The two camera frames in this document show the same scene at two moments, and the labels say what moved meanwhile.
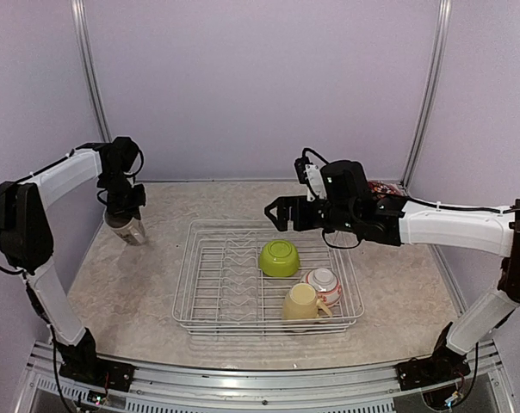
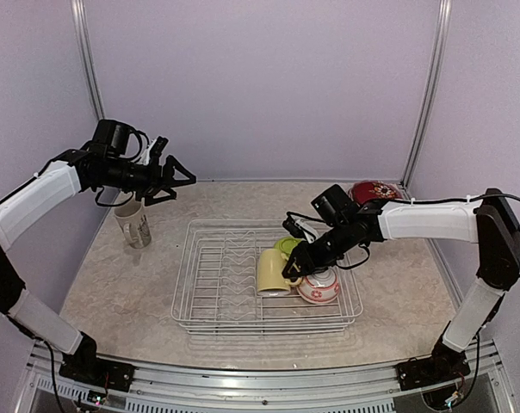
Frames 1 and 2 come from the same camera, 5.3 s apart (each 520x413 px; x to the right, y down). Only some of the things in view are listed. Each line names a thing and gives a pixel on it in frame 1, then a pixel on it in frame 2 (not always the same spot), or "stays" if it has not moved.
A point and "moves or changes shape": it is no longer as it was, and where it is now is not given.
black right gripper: [284, 205] -> [307, 259]
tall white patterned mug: [131, 229] moves or changes shape
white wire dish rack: [233, 274] stays
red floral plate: [381, 188] stays
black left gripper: [132, 208] -> [154, 182]
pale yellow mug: [301, 303] -> [270, 265]
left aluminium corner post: [87, 51] stays
